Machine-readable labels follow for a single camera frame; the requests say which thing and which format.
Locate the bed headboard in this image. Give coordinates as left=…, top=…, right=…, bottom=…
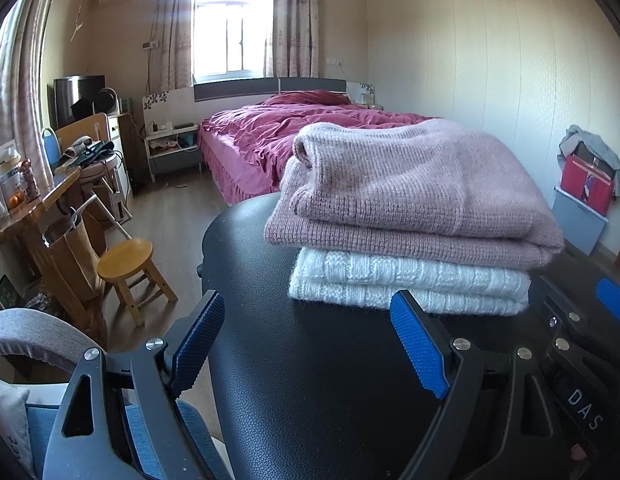
left=142, top=77, right=375, bottom=136

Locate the wooden desk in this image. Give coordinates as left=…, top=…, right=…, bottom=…
left=0, top=169, right=107, bottom=348

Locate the red storage box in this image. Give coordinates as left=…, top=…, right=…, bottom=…
left=560, top=155, right=614, bottom=216

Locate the orange fruit on desk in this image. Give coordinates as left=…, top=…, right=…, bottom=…
left=7, top=192, right=25, bottom=209

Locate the small wooden stool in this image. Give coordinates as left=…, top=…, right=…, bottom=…
left=96, top=238, right=178, bottom=327

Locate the striped curtain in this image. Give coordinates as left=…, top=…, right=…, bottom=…
left=266, top=0, right=320, bottom=77

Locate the pink ruffled bedding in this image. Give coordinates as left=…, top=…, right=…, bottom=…
left=198, top=90, right=426, bottom=205

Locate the pink knit sweater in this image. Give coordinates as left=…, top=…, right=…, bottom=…
left=263, top=118, right=564, bottom=271

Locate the grey plastic bin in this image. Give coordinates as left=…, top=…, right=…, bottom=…
left=552, top=188, right=608, bottom=256

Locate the blue chair seat cushion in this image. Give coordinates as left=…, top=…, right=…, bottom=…
left=26, top=401, right=233, bottom=479

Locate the white knit folded garment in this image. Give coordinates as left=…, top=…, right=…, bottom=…
left=288, top=247, right=530, bottom=316

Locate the grey cloth on box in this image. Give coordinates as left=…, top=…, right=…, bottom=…
left=557, top=125, right=620, bottom=198

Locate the person's right hand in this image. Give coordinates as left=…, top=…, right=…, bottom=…
left=570, top=444, right=588, bottom=463

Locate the left window curtain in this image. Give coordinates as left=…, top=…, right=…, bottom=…
left=159, top=0, right=194, bottom=91

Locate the white bedside table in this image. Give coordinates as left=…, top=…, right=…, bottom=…
left=144, top=122, right=204, bottom=182

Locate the grey office chair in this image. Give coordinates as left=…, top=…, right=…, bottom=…
left=0, top=308, right=105, bottom=386

